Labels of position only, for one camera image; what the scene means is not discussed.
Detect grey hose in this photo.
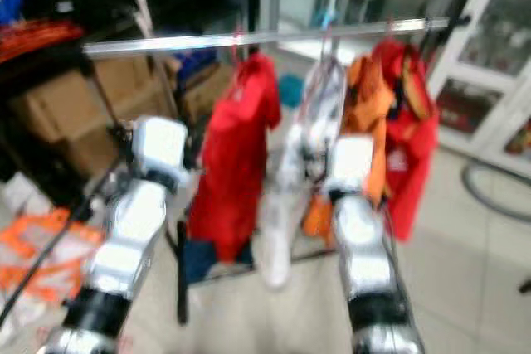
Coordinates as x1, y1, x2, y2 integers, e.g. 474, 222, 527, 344
460, 159, 531, 224

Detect red jacket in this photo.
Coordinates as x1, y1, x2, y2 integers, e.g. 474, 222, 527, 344
369, 36, 441, 243

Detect orange clothes hangers pile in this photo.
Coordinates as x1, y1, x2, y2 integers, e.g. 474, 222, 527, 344
0, 18, 85, 63

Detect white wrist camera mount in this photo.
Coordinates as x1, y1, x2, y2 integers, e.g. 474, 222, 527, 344
129, 115, 191, 191
324, 133, 377, 199

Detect navy cloth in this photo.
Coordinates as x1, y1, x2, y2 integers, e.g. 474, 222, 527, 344
181, 236, 237, 287

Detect metal clothes rack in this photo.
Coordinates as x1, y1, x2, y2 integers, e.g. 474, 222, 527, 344
83, 12, 472, 284

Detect white patterned shirt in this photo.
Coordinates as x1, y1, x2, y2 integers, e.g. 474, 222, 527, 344
257, 54, 348, 290

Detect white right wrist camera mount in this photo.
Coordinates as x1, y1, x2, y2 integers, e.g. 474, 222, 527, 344
324, 133, 377, 199

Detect large printed cardboard box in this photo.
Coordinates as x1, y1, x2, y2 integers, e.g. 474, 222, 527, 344
60, 118, 175, 179

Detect blue bag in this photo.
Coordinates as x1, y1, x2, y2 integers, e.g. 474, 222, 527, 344
0, 0, 24, 27

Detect black table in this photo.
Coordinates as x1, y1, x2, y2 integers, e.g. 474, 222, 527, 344
0, 27, 158, 206

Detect white glass door cabinet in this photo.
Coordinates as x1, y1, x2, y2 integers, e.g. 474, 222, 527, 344
431, 0, 531, 179

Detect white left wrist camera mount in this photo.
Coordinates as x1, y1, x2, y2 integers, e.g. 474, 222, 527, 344
129, 115, 191, 191

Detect orange shirt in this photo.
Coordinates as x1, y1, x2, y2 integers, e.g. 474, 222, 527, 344
301, 52, 397, 239

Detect plain brown cardboard box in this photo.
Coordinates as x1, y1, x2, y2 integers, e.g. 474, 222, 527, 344
12, 62, 146, 146

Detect white long stick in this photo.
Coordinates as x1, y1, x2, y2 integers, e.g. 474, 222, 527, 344
133, 0, 158, 40

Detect small brown cardboard box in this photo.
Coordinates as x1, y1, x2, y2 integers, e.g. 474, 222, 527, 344
174, 60, 235, 123

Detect orange plastic bag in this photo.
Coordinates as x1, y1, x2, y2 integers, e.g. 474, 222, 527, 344
0, 207, 107, 305

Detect red polo shirt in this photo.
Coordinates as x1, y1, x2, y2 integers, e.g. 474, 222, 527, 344
185, 50, 283, 265

